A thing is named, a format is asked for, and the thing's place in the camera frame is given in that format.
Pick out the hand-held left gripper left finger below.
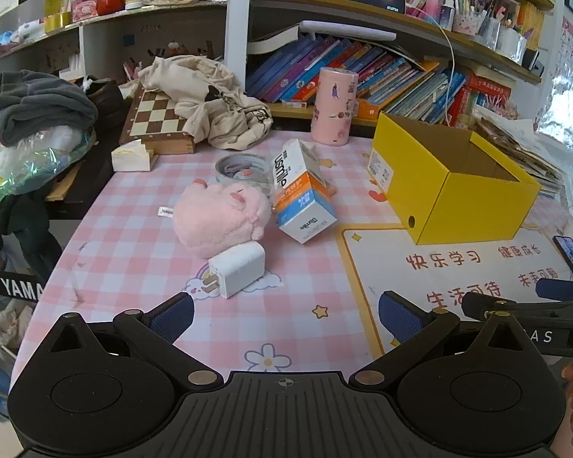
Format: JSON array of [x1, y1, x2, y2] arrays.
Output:
[[48, 292, 226, 390]]

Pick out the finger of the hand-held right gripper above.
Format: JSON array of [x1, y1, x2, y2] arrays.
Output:
[[461, 292, 573, 330], [536, 278, 573, 300]]

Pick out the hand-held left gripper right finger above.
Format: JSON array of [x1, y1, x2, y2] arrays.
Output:
[[348, 290, 540, 390]]

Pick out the white charger plug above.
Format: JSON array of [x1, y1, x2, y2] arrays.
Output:
[[198, 241, 267, 300]]

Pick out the yellow cardboard box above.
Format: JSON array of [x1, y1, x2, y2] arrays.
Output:
[[367, 112, 542, 246]]

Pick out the pink plush pig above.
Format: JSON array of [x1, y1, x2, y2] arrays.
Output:
[[157, 179, 272, 259]]

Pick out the white orange blue carton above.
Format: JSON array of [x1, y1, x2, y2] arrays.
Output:
[[270, 138, 337, 245]]

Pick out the pink checked tablecloth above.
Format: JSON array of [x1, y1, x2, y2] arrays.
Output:
[[10, 129, 573, 392]]

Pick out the stack of loose papers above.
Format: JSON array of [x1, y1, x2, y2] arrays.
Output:
[[473, 105, 567, 198]]

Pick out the black printed bar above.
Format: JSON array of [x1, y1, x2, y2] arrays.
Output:
[[0, 267, 46, 303]]

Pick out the silver foil sheet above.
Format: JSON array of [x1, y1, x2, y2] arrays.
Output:
[[535, 48, 573, 163]]

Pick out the grey tape roll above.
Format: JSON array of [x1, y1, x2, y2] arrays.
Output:
[[215, 153, 270, 196]]

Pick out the black cloth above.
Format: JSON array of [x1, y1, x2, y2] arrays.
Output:
[[0, 191, 63, 287]]

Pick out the wooden chessboard box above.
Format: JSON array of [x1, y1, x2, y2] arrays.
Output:
[[118, 81, 196, 156]]

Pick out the iridescent plastic bag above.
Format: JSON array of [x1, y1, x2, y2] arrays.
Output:
[[0, 129, 96, 220]]

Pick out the red book set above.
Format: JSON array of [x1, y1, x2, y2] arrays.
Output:
[[463, 71, 513, 120]]

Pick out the small orange box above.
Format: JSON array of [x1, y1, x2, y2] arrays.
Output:
[[356, 98, 380, 120]]

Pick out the pink stickered canister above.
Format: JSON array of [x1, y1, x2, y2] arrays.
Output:
[[310, 68, 360, 146]]

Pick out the beige printed cloth bag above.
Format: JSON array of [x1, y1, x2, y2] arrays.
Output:
[[138, 55, 274, 151]]

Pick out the row of colourful books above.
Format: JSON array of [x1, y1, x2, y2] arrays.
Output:
[[246, 33, 478, 125]]

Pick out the grey folded cloth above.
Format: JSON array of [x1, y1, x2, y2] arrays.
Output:
[[0, 71, 99, 146]]

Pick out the pen holder with pens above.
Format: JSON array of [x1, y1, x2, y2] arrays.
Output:
[[451, 0, 502, 48]]

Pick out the wooden bookshelf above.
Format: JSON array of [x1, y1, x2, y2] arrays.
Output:
[[0, 0, 555, 129]]

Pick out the white flat book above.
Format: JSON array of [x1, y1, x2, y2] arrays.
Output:
[[298, 20, 397, 42]]

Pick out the dark thick book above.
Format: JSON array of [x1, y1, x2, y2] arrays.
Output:
[[247, 24, 301, 55]]

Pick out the pink patterned box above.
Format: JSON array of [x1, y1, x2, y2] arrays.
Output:
[[70, 0, 99, 22]]

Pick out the white cable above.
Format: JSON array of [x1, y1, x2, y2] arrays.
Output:
[[411, 7, 455, 125]]

